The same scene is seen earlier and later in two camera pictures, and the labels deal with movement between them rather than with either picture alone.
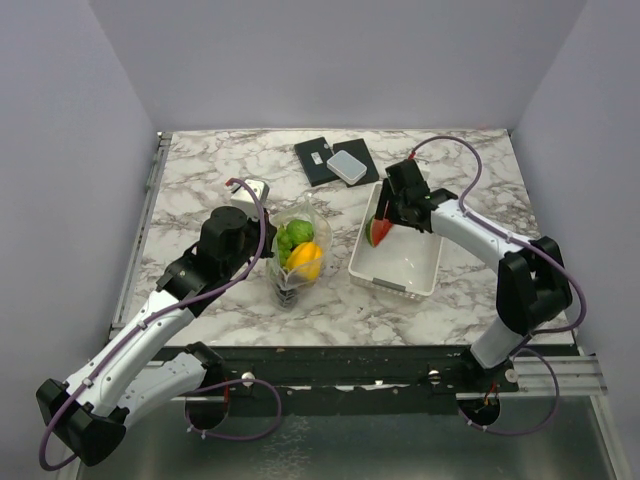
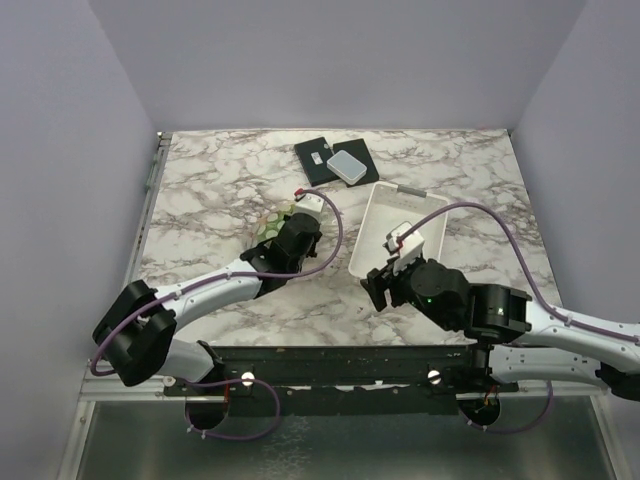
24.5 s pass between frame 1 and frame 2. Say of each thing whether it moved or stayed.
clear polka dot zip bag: moved
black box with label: stayed
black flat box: stayed
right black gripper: moved
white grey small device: stayed
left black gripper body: moved
